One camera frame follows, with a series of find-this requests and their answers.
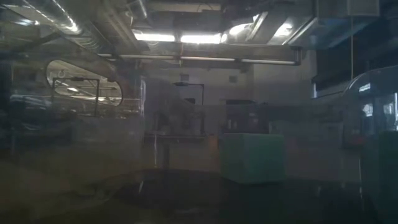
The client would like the long teal block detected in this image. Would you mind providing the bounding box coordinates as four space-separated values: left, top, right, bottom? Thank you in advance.
220 133 286 185

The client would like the grey ceiling pipe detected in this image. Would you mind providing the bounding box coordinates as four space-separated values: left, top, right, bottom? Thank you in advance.
99 53 301 67

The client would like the ceiling light fixture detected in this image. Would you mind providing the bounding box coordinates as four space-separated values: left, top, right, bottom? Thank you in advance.
133 32 223 45

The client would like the smoky dark plastic tray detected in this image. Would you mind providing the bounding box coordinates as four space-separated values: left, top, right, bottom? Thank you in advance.
0 0 398 224

